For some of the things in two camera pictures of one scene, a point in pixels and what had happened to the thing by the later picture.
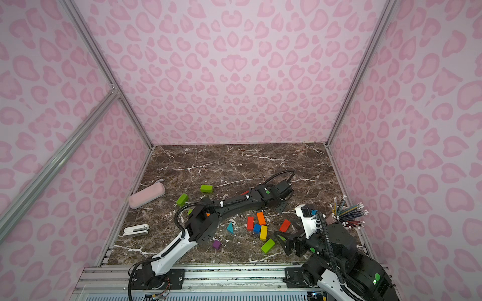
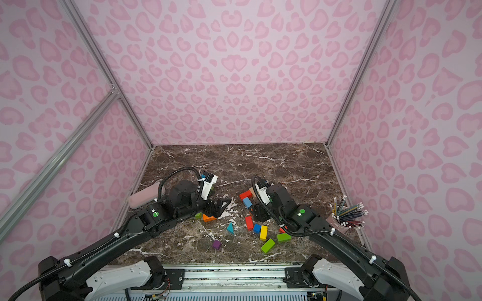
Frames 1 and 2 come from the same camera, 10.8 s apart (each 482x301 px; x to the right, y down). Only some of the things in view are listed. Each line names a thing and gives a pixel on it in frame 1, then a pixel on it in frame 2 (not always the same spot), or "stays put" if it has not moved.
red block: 250,224 stays put
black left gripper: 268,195 → 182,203
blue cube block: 257,228 stays put
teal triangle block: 230,227 stays put
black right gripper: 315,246 → 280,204
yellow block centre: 263,232 stays put
